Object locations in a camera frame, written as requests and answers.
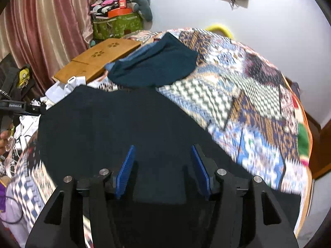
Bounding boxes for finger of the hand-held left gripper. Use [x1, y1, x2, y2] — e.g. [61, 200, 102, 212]
[26, 101, 47, 116]

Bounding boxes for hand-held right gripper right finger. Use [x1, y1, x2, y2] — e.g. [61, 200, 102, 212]
[191, 144, 300, 248]

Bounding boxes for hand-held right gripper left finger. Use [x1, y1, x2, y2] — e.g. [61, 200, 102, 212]
[25, 145, 136, 248]

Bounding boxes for black pants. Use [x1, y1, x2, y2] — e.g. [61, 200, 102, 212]
[37, 85, 302, 248]

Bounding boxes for person's left hand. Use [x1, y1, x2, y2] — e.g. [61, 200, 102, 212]
[0, 130, 14, 156]

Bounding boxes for black bag yellow print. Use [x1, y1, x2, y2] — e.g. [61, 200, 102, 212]
[0, 63, 37, 102]

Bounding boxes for white crumpled cloth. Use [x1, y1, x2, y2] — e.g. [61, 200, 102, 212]
[39, 76, 86, 109]

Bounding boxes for wooden paw print board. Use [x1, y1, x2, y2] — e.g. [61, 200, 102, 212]
[53, 38, 142, 85]

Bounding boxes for striped pink curtain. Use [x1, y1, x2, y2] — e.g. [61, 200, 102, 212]
[0, 0, 104, 97]

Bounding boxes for patchwork printed blanket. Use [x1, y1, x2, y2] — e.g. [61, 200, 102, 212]
[5, 27, 314, 248]

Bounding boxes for dark teal garment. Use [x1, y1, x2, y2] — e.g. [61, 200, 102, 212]
[105, 32, 199, 88]

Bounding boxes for green patterned storage box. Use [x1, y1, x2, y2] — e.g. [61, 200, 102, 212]
[92, 13, 144, 41]

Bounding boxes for brown wooden door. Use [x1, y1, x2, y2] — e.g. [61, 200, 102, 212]
[307, 112, 331, 179]

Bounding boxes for orange box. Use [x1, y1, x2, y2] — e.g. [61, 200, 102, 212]
[107, 7, 132, 19]

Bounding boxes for yellow curved object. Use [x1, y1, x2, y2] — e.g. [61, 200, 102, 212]
[204, 24, 235, 38]

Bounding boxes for grey plush pillow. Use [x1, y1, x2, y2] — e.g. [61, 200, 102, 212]
[113, 0, 153, 21]

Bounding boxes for black cable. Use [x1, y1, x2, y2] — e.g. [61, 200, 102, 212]
[0, 196, 25, 224]

